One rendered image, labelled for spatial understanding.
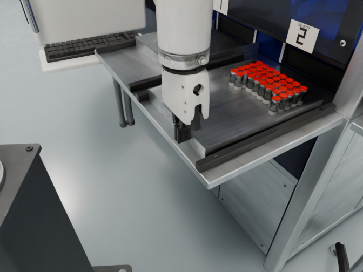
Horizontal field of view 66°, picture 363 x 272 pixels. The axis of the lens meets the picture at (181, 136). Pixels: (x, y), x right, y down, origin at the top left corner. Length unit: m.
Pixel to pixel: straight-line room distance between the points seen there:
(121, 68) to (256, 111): 0.44
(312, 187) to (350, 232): 0.80
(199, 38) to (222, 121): 0.29
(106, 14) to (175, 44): 0.96
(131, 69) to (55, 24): 0.53
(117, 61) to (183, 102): 0.52
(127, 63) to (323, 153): 0.64
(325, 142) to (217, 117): 0.32
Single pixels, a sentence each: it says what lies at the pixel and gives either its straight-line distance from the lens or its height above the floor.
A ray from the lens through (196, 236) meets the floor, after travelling 1.48.
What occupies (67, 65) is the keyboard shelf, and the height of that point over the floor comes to 0.80.
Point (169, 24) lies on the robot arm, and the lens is 0.42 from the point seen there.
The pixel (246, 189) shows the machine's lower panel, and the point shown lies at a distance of 1.23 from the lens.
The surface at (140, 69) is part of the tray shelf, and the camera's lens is 0.90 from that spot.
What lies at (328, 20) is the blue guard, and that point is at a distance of 0.76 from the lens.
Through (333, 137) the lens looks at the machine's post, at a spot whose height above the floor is 0.81.
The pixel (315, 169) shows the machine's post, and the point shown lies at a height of 0.69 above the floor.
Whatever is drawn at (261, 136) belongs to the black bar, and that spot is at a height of 0.90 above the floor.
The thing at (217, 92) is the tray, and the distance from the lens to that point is 0.77.
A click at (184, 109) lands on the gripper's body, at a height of 1.01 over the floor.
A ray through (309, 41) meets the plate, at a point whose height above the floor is 1.02.
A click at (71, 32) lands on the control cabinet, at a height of 0.84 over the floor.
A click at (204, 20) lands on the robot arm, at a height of 1.15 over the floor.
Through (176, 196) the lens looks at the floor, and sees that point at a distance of 1.61.
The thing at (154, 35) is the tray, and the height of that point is 0.91.
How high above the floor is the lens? 1.29
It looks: 41 degrees down
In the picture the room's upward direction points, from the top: straight up
